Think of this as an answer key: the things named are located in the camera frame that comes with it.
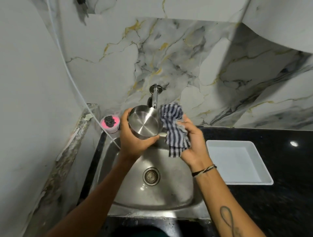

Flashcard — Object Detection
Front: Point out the small stainless steel saucepan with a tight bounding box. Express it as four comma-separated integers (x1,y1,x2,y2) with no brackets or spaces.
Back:
128,105,168,140

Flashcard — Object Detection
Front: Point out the person's right forearm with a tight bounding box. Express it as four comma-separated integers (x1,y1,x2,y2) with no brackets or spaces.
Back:
191,163,266,237

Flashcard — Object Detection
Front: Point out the person's left forearm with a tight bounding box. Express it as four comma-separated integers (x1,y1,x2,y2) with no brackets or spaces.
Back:
44,153,137,237

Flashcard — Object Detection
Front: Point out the chrome wall tap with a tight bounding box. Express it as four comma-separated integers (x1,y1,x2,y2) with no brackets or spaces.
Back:
147,84,163,109

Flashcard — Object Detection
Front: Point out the dark steel wool scrubber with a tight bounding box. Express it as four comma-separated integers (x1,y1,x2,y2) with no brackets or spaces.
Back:
104,115,117,127

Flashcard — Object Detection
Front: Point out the blue white checked cloth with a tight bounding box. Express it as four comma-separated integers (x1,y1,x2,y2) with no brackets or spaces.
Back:
158,103,191,158

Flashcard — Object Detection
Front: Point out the stainless steel sink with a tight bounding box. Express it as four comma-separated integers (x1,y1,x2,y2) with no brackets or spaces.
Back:
89,129,211,220

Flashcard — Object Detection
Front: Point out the person's right hand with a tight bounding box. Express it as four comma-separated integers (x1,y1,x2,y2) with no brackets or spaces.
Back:
177,114,213,172

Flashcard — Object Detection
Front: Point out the round sink drain strainer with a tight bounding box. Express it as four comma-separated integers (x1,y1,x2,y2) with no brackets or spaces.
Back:
143,167,161,186

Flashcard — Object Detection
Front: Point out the person's left hand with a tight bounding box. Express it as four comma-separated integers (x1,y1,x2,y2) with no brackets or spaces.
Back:
119,108,160,161

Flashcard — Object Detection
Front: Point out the pink round soap tub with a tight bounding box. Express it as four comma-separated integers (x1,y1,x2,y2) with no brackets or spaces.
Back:
100,115,121,134

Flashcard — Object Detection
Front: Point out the braided wrist thread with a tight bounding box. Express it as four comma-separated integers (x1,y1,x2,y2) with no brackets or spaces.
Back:
191,164,217,178

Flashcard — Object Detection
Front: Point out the white thin hose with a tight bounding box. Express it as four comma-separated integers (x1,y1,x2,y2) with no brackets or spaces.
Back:
45,0,121,150

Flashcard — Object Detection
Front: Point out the white rectangular plastic tray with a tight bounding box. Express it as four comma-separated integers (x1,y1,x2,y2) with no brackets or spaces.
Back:
206,140,274,186

